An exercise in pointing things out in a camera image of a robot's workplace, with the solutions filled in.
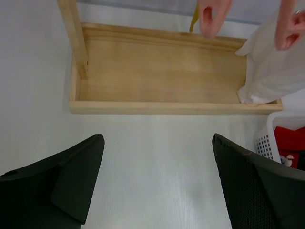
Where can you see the red sock with pompom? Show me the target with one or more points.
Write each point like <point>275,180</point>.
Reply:
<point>294,159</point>
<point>290,140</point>

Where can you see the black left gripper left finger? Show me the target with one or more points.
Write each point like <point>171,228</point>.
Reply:
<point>53,193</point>

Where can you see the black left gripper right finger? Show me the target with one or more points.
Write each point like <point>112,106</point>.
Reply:
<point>259,193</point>

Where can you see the white perforated plastic basket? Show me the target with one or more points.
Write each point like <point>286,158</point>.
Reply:
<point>264,140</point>

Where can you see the wooden clothes rack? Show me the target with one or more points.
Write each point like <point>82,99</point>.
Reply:
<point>119,70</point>

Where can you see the white cloth garment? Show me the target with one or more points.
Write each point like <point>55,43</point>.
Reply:
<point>270,73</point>

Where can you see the pink round clip hanger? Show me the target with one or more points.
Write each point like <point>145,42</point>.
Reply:
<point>290,25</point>

